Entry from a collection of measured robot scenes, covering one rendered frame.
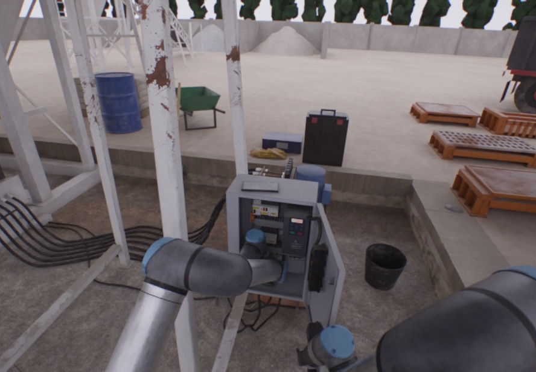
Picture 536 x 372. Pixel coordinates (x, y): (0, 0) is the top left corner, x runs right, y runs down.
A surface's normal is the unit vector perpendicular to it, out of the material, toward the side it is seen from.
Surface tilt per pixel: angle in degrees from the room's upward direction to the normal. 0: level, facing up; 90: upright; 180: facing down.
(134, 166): 90
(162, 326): 67
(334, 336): 19
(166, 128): 81
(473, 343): 40
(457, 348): 47
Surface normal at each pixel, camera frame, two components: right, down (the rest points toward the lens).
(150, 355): 0.72, -0.05
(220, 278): 0.44, 0.00
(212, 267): 0.33, -0.41
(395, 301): 0.03, -0.88
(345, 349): 0.16, -0.69
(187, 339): -0.18, 0.30
